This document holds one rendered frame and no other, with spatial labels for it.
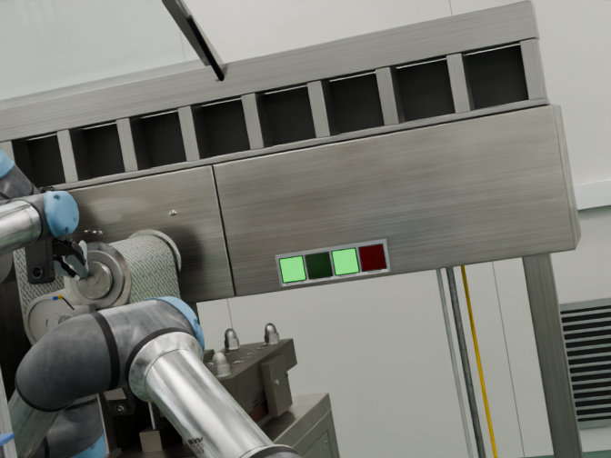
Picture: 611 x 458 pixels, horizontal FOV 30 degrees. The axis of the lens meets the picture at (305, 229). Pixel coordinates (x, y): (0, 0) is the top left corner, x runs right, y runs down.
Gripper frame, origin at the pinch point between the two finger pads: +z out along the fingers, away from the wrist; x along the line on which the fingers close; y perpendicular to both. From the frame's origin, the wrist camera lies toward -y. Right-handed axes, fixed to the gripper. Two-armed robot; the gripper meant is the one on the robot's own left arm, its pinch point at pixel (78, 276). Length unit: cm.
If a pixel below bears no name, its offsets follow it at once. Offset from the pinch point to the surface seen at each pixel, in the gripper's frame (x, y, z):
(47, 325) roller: 11.1, -4.3, 9.2
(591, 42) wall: -94, 205, 181
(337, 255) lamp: -42, 18, 32
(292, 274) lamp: -31.4, 16.0, 33.7
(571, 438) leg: -83, -9, 76
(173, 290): -8.0, 10.1, 24.3
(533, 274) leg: -81, 20, 52
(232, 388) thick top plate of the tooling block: -27.4, -19.3, 16.5
